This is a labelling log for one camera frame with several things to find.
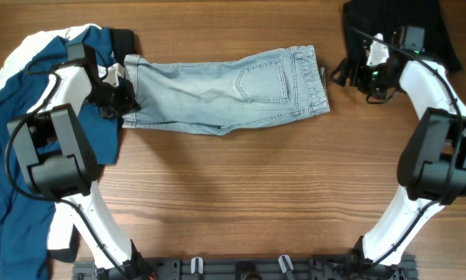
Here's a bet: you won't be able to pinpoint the light blue denim shorts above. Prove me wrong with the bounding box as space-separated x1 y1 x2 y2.
123 45 330 135

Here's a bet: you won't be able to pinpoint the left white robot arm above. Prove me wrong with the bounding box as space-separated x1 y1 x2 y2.
5 43 156 279

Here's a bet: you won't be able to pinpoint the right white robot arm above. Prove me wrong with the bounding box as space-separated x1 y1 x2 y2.
320 23 466 279

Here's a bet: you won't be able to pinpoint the folded black clothes stack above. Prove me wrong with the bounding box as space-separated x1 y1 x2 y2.
343 0 462 72

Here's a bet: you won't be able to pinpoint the black garment under pile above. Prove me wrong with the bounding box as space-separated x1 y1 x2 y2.
47 29 135 263

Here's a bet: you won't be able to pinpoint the white garment under pile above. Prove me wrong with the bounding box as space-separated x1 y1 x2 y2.
0 24 116 257

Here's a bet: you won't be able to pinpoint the dark blue t-shirt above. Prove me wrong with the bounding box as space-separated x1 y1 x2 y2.
0 26 124 280

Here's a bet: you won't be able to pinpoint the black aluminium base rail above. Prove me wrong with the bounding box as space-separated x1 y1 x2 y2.
71 254 419 280

